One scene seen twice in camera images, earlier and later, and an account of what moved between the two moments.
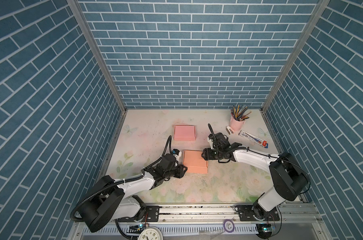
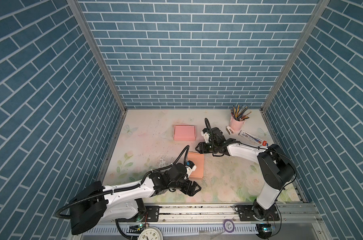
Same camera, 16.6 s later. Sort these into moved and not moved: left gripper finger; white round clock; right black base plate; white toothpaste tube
Moved: left gripper finger
Not moved: right black base plate; white toothpaste tube; white round clock
